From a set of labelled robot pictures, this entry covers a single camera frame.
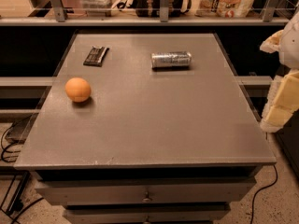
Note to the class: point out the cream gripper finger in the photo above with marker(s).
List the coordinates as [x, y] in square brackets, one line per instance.
[282, 102]
[271, 44]

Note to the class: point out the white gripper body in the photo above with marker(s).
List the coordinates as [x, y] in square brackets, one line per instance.
[291, 47]

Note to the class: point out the silver redbull can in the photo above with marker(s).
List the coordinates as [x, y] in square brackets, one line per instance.
[171, 59]

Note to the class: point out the colourful snack bag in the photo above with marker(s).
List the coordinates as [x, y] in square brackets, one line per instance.
[224, 8]

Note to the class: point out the upper grey drawer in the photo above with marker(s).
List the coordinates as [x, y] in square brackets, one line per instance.
[144, 191]

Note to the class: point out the grey drawer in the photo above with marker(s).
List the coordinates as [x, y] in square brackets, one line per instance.
[147, 214]
[144, 191]

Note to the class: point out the black backpack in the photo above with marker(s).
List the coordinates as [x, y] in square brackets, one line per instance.
[151, 8]

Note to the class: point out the lower grey drawer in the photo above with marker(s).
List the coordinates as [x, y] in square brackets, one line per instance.
[147, 214]

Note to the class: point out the grey drawer cabinet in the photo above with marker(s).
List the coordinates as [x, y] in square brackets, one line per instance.
[141, 123]

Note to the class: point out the dark chocolate bar wrapper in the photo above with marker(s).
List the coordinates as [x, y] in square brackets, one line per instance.
[96, 56]

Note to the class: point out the orange ball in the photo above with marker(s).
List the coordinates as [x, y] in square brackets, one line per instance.
[77, 89]

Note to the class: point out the metal railing shelf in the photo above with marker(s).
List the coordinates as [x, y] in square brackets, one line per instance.
[70, 13]

